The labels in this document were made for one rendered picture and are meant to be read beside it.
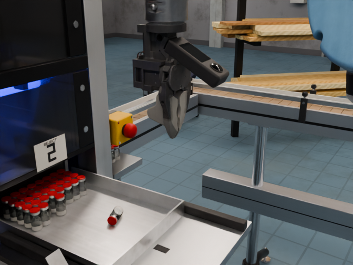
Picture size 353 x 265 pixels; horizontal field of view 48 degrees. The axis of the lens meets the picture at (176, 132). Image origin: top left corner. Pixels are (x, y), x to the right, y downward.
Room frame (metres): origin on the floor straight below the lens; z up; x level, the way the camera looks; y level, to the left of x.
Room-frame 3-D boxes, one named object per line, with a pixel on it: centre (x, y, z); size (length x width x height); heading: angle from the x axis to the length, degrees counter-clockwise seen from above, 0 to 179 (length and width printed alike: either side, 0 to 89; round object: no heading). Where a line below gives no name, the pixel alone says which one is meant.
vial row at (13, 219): (0.80, 0.31, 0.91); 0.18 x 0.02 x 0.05; 149
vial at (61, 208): (0.76, 0.26, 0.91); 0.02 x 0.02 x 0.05
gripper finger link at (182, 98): (0.73, 0.01, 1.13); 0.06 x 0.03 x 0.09; 59
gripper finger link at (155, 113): (0.70, 0.03, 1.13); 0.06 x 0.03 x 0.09; 59
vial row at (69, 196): (0.78, 0.27, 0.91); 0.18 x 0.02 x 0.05; 149
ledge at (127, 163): (1.05, 0.19, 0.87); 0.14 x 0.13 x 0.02; 59
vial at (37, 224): (0.70, 0.29, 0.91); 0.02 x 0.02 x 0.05
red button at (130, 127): (0.99, 0.13, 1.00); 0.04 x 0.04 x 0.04; 59
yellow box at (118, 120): (1.01, 0.17, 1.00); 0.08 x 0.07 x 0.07; 59
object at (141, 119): (1.33, 0.14, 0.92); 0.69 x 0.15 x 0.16; 149
